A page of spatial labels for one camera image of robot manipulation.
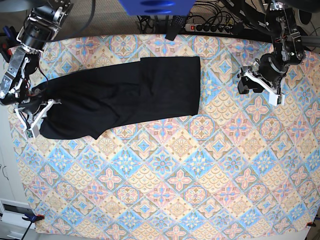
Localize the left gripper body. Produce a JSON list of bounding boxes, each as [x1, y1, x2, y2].
[[252, 53, 288, 87]]

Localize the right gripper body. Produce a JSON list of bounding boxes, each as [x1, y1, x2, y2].
[[15, 97, 49, 123]]

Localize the black T-shirt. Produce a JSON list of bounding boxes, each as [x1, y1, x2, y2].
[[38, 56, 201, 140]]

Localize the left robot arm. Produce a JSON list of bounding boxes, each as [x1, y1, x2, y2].
[[237, 0, 305, 95]]

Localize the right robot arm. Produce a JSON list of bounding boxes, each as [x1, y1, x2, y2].
[[0, 0, 73, 128]]

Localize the blue clamp upper left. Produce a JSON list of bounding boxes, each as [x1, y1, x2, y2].
[[0, 25, 17, 63]]

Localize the blue clamp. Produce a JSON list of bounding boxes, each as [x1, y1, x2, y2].
[[0, 25, 17, 63], [22, 213, 45, 223]]

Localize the patterned tablecloth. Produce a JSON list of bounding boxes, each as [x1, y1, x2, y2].
[[1, 34, 320, 240]]

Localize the white power strip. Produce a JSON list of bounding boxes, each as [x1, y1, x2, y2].
[[184, 23, 233, 34]]

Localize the blue clamp lower left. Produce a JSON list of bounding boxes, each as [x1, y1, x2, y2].
[[22, 213, 45, 223]]

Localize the orange clamp lower right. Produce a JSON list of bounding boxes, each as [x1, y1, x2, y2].
[[307, 222, 317, 227]]

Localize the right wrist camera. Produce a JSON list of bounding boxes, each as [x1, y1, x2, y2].
[[24, 126, 40, 139]]

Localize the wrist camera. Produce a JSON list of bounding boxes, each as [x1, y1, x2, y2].
[[24, 126, 40, 139], [268, 93, 286, 107]]

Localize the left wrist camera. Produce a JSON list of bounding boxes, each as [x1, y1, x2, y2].
[[268, 93, 286, 107]]

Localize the black perforated bracket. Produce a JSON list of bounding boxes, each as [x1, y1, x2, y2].
[[165, 15, 187, 41]]

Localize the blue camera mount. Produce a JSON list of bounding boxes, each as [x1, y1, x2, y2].
[[119, 0, 196, 16]]

